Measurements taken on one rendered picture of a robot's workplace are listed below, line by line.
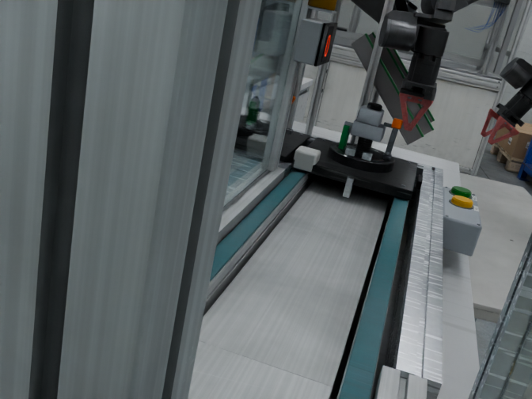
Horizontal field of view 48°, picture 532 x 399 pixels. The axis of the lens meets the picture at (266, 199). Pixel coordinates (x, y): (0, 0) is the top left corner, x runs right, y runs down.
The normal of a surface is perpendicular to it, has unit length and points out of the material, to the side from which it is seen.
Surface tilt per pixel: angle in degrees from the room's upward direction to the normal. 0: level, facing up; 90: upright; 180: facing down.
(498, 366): 90
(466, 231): 90
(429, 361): 0
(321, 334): 0
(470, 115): 90
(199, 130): 90
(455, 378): 0
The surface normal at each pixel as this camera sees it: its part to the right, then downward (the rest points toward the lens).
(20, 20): -0.28, 0.28
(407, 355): 0.19, -0.92
